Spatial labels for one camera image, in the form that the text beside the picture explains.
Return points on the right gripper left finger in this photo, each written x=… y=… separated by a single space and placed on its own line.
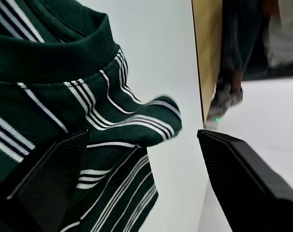
x=47 y=178

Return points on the green white striped T-shirt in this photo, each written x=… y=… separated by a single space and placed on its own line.
x=64 y=96

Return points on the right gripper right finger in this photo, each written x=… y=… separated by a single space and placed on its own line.
x=252 y=183

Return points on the person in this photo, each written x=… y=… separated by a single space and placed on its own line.
x=235 y=60

